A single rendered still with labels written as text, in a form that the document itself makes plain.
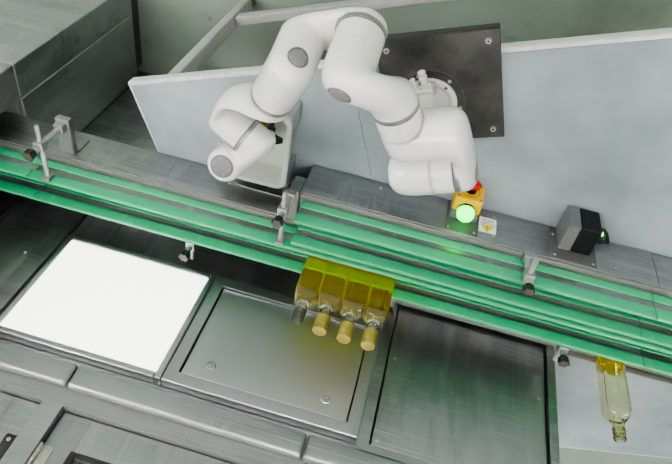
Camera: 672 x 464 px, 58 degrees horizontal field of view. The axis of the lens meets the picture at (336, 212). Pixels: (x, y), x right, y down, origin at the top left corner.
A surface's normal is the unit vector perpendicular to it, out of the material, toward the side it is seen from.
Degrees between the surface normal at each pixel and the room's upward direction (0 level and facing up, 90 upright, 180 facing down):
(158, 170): 90
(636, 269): 90
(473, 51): 2
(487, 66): 2
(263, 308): 90
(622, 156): 0
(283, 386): 90
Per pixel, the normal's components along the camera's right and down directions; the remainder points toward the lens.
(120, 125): 0.14, -0.74
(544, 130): -0.23, 0.62
